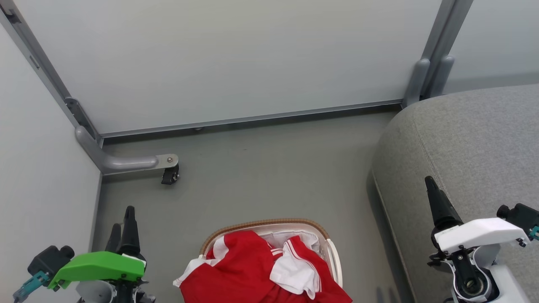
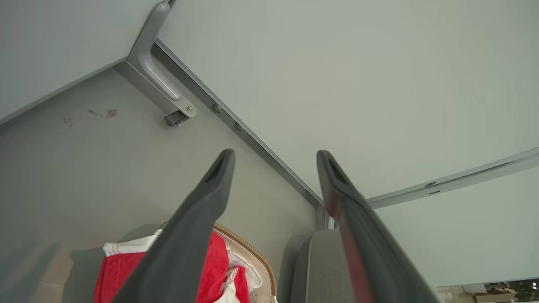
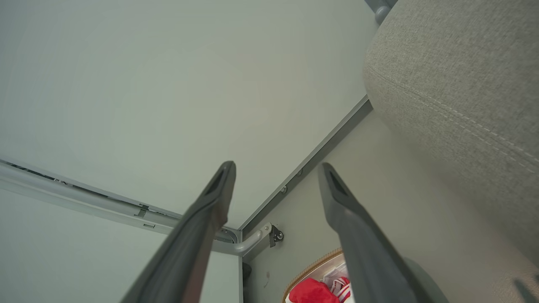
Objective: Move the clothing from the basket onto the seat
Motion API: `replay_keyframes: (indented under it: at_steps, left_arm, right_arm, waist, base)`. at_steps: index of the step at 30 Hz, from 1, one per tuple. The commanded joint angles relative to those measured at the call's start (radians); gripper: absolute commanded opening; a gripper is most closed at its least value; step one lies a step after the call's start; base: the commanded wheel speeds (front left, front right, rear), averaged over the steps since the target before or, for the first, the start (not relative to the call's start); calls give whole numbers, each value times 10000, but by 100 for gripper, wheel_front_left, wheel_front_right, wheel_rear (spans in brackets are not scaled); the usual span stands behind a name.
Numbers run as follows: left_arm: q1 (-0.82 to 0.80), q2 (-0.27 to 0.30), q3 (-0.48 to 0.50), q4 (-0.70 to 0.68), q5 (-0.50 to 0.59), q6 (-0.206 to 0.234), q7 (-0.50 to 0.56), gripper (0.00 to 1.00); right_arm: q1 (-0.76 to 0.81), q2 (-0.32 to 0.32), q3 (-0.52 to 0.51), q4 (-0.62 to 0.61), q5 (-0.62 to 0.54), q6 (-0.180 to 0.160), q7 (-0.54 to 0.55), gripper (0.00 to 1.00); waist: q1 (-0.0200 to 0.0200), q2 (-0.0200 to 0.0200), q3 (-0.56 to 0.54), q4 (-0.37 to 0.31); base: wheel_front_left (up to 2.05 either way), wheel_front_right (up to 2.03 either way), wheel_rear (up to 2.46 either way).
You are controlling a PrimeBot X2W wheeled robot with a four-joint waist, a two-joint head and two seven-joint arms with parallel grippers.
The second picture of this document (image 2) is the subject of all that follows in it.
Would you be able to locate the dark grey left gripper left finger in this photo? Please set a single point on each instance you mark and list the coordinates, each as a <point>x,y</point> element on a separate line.
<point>185,244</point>

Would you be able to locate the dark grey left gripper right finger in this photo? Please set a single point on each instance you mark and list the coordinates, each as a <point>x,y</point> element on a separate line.
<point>362,252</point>

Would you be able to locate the red and white jersey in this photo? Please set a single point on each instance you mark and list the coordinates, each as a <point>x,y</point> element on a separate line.
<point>118,277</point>

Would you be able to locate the grey fabric sofa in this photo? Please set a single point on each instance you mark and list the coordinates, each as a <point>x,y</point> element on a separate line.
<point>324,269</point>

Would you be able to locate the wicker laundry basket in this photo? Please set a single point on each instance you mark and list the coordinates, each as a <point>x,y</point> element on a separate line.
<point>257,254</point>

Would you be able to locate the black caster wheel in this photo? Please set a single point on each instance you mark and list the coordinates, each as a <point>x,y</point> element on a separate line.
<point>176,118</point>

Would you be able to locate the grey metal partition foot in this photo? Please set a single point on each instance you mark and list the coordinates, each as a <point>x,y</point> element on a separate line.
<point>147,54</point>

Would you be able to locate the grey metal partition post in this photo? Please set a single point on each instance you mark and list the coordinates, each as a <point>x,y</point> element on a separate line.
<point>322,219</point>

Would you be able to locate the aluminium partition base rail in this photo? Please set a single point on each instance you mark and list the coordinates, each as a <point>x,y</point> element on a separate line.
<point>236,120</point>
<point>463,176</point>

